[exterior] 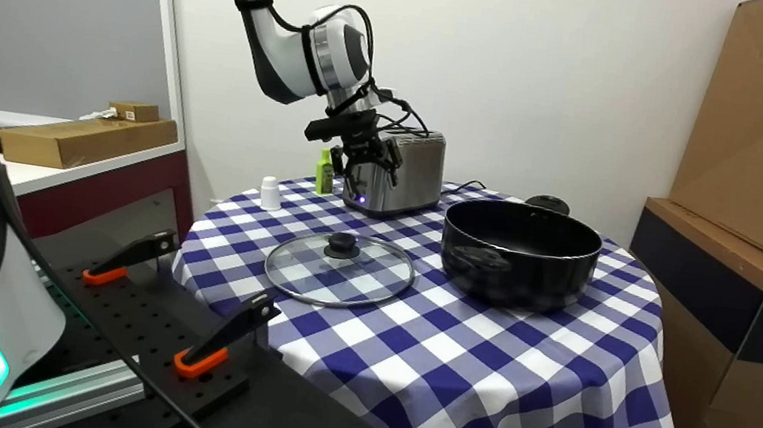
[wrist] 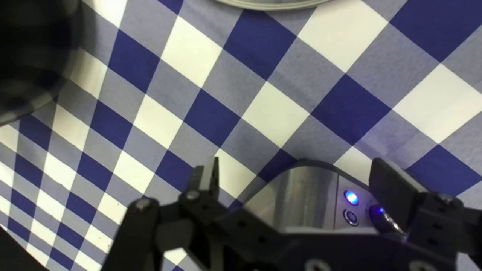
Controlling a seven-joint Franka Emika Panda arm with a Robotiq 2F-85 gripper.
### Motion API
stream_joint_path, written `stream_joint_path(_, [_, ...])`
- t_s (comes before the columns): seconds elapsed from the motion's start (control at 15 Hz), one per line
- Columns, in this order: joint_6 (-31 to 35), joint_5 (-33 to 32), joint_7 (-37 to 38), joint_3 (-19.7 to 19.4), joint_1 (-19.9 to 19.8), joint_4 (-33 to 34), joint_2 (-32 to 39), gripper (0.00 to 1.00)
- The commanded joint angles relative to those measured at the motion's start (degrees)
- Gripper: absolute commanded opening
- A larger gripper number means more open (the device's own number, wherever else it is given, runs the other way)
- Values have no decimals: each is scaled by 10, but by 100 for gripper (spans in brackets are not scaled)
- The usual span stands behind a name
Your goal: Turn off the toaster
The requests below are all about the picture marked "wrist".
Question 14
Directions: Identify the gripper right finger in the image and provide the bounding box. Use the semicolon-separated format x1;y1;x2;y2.
368;157;482;261

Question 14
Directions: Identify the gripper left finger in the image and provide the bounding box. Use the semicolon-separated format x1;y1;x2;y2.
101;156;288;271

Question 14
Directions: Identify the toaster knob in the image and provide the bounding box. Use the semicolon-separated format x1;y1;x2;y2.
368;204;404;233

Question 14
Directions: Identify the silver toaster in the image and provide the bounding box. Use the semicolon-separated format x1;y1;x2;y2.
241;159;413;236

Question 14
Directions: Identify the blue white checkered tablecloth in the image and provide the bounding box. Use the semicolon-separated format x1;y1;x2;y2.
0;0;482;271

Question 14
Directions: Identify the grey plate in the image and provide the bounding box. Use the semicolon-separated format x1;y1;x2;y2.
213;0;334;11

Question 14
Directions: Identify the black pot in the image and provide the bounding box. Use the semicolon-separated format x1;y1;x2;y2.
0;0;88;126

